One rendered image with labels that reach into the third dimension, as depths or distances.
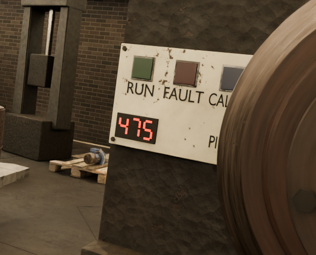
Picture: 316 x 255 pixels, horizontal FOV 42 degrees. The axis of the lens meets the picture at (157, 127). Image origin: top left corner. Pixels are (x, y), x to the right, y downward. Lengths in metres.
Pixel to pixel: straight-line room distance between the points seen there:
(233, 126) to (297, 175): 0.13
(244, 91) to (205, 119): 0.17
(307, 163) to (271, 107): 0.10
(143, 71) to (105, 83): 7.01
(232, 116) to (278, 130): 0.07
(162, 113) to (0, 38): 8.72
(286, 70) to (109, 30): 7.34
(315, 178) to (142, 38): 0.43
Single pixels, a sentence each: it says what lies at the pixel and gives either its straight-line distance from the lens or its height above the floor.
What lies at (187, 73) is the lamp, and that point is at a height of 1.20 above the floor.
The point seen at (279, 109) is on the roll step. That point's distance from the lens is 0.49.
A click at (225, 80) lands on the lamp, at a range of 0.67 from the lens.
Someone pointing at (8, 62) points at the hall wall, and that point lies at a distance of 9.14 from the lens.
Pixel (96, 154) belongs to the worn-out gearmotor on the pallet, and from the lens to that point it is 5.17.
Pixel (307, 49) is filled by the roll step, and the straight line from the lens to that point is 0.51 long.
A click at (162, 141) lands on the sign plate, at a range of 0.71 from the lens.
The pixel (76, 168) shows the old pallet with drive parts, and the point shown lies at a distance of 5.10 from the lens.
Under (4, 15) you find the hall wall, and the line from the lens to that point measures 9.37.
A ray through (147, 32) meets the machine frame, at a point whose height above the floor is 1.26.
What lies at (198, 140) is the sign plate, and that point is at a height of 1.09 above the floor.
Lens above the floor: 1.17
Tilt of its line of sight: 5 degrees down
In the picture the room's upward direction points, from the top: 8 degrees clockwise
